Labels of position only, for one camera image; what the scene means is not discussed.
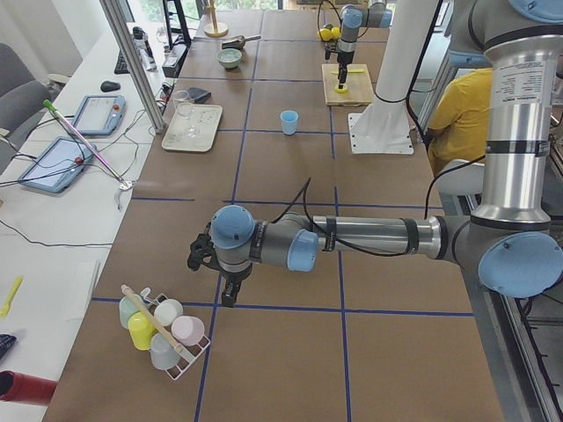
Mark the near blue teach pendant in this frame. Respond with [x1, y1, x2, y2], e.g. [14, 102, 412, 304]
[18, 136, 94, 193]

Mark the wooden mug tree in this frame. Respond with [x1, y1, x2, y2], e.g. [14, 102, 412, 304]
[203, 0, 229, 38]

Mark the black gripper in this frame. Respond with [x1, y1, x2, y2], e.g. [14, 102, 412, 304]
[336, 39, 355, 88]
[219, 260, 252, 307]

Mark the white wire cup rack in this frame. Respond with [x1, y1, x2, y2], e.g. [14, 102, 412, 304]
[141, 287, 210, 380]

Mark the white cup in rack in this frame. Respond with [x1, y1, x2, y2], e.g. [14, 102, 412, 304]
[154, 298, 183, 327]

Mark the yellow cup in rack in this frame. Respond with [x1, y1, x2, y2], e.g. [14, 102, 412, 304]
[128, 311, 157, 351]

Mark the grey folded cloth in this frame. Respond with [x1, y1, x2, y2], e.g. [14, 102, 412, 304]
[186, 87, 211, 104]

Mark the blue teach pendant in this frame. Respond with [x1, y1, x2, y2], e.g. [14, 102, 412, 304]
[72, 95, 126, 137]
[18, 136, 94, 193]

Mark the wooden rack handle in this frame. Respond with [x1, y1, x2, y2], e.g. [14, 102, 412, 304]
[121, 284, 183, 354]

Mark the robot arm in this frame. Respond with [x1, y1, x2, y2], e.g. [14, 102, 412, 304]
[206, 1, 562, 307]
[336, 1, 392, 89]

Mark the yellow plastic knife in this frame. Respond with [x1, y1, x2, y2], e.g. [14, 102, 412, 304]
[331, 69, 365, 75]

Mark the black keyboard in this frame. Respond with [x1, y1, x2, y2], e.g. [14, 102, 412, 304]
[113, 52, 129, 75]

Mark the wooden cutting board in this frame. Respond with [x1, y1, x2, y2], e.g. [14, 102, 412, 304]
[321, 64, 375, 106]

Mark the far blue teach pendant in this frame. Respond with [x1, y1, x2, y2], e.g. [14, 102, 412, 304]
[72, 95, 126, 137]

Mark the green bowl of ice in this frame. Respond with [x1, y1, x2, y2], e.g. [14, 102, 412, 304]
[216, 48, 243, 69]

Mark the metal ice scoop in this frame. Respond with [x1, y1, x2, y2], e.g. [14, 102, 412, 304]
[221, 34, 261, 50]

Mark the cream bear tray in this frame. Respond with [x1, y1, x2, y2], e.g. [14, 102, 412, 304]
[162, 105, 223, 153]

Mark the yellow lemon slice stack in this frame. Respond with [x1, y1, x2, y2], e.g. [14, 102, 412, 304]
[334, 84, 348, 94]

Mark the grey office chair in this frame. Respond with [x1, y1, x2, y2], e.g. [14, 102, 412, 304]
[1, 43, 51, 172]

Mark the black box device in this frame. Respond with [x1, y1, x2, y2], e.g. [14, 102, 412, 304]
[162, 44, 188, 78]

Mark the clear wine glass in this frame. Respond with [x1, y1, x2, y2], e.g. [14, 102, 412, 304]
[172, 90, 197, 137]

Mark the green cup in rack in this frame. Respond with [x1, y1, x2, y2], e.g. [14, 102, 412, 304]
[118, 296, 138, 329]

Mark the grey cup in rack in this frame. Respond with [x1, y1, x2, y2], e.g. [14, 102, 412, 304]
[150, 333, 179, 370]

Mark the person in yellow shirt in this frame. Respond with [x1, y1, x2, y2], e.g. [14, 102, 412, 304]
[427, 68, 493, 175]

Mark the black computer mouse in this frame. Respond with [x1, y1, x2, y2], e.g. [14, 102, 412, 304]
[99, 80, 121, 92]

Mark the light blue cup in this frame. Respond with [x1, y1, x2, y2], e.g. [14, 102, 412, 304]
[280, 110, 299, 135]

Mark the aluminium frame post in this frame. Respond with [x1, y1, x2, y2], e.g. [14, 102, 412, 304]
[99, 0, 165, 134]

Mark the red cylinder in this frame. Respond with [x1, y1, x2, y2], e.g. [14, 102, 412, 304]
[1, 370, 58, 405]

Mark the metal stirring rod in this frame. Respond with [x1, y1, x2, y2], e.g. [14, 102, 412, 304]
[43, 99, 134, 191]

